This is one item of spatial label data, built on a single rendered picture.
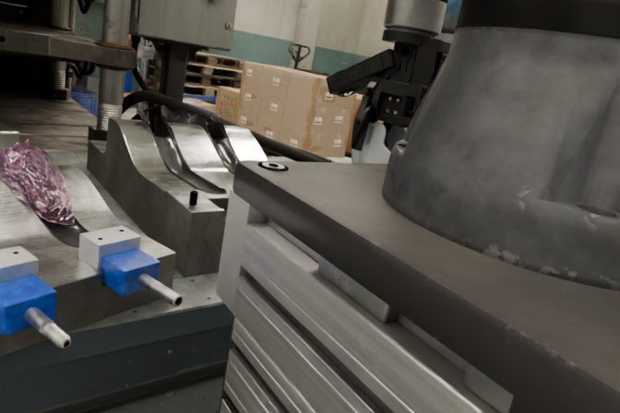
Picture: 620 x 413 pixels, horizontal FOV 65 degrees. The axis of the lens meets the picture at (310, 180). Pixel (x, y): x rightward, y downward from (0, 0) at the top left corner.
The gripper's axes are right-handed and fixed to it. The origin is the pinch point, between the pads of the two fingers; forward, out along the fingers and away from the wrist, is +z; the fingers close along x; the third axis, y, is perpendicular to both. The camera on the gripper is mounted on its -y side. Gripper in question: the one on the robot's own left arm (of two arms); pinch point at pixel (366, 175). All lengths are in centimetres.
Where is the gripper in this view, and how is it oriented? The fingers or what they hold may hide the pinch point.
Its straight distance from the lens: 70.2
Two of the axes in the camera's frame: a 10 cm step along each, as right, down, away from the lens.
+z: -1.7, 9.5, 2.5
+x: 6.3, -0.9, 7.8
